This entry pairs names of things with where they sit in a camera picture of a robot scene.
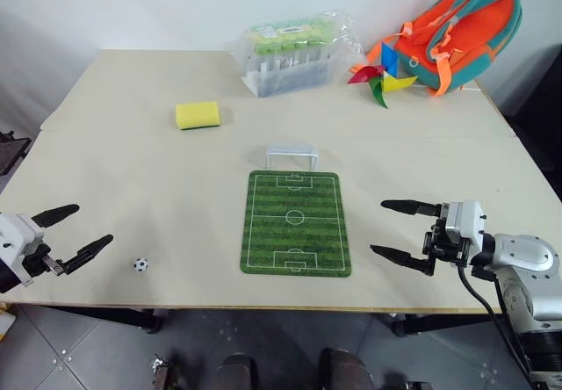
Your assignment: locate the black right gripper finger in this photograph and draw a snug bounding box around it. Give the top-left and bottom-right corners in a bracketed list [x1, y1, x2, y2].
[379, 198, 443, 220]
[369, 243, 436, 277]

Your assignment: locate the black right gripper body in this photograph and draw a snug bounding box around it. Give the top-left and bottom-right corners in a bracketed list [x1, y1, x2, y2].
[421, 216, 467, 273]

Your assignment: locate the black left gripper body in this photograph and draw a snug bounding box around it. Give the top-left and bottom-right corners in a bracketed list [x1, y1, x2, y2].
[20, 241, 62, 278]

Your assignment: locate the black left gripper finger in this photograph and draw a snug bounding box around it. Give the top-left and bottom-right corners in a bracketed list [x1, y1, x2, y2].
[57, 234, 115, 278]
[31, 204, 81, 228]

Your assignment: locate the green soccer field mat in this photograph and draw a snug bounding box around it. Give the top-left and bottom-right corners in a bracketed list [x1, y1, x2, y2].
[239, 170, 354, 279]

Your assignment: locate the small white goal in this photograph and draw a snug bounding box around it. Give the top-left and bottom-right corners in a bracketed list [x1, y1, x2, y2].
[264, 143, 321, 173]

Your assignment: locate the yellow white object on floor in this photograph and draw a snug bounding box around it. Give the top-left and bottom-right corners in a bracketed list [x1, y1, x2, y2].
[0, 302, 13, 343]

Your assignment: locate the black object beside table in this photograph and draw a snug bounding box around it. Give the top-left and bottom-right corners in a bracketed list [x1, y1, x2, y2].
[0, 129, 32, 177]

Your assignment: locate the colourful paper pinwheel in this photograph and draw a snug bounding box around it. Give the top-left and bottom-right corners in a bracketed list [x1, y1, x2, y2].
[346, 41, 419, 111]

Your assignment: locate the dark rounded shape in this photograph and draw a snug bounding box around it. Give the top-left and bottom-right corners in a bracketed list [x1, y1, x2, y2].
[215, 352, 259, 390]
[316, 347, 375, 390]

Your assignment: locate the dark metal object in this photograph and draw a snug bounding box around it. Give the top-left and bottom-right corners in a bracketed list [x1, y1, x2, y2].
[149, 353, 180, 390]

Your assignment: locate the dark furniture beside table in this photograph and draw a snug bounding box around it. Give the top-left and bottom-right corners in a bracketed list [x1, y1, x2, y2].
[499, 43, 562, 181]

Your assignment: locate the yellow green sponge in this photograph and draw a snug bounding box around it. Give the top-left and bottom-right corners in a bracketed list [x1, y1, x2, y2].
[174, 100, 223, 132]

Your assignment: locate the orange teal backpack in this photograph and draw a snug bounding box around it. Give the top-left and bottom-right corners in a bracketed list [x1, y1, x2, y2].
[366, 0, 524, 98]

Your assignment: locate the bagged box of green-capped tubes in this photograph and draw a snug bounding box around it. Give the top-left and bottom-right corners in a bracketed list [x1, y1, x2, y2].
[234, 9, 366, 99]

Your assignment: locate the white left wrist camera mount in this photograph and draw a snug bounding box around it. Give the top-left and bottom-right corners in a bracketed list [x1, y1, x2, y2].
[0, 212, 52, 286]

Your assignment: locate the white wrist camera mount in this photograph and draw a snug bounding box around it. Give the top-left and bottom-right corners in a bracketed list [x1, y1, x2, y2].
[0, 212, 52, 286]
[438, 199, 489, 256]

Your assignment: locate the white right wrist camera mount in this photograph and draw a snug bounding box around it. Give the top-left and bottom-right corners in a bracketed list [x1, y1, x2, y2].
[438, 199, 489, 256]

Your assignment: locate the black table frame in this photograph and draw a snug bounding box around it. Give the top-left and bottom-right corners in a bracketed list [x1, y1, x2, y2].
[42, 305, 504, 337]

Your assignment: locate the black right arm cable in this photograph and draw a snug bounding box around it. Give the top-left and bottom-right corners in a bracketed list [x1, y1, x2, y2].
[456, 263, 542, 386]

